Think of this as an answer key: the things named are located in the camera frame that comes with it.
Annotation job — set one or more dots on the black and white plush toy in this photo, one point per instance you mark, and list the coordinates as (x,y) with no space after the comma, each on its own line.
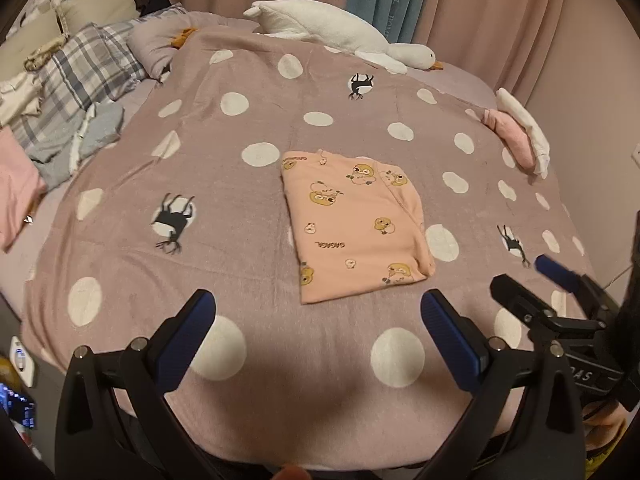
(37,5)

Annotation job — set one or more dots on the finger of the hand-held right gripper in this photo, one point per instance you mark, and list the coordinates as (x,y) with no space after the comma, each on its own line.
(557,271)
(525,305)

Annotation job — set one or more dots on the mauve quilt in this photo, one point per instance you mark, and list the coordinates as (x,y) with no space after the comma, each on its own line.
(150,45)

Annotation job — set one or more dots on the white device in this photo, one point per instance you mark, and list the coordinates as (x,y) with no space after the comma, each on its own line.
(22,360)

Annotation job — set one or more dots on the grey-blue garment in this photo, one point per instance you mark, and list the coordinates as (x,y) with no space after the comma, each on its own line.
(105,122)

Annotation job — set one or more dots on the mauve polka dot blanket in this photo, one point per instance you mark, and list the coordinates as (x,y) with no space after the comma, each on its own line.
(240,210)

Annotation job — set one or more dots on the white goose plush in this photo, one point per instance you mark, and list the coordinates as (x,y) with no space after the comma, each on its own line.
(320,22)

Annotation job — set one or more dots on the peach cartoon print shirt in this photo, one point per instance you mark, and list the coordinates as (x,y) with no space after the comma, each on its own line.
(350,230)

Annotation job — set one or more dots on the phone with lit screen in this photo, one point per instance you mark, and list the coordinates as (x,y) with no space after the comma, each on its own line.
(20,405)

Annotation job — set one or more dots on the pink folded garment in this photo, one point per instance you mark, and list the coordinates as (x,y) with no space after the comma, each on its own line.
(515,135)

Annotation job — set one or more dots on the brown plush toy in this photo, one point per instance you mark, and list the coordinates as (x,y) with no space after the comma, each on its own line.
(182,37)

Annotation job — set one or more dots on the yellow packet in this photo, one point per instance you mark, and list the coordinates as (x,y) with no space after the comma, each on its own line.
(6,370)

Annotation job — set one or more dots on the white folded garment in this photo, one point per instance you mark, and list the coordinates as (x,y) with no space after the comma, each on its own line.
(532,127)

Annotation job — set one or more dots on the floral patterned cloth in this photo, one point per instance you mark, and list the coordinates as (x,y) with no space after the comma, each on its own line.
(42,57)

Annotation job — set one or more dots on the mauve bed sheet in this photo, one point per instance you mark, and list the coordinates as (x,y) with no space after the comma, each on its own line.
(450,77)

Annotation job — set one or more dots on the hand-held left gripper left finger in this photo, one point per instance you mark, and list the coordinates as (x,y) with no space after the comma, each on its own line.
(187,335)

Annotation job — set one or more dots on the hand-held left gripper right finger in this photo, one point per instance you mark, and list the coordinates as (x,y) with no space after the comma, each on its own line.
(445,341)

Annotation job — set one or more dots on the pink cloth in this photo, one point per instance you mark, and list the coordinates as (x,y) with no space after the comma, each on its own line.
(17,185)

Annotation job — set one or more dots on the wall socket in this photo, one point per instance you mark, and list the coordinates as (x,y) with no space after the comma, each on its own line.
(636,156)

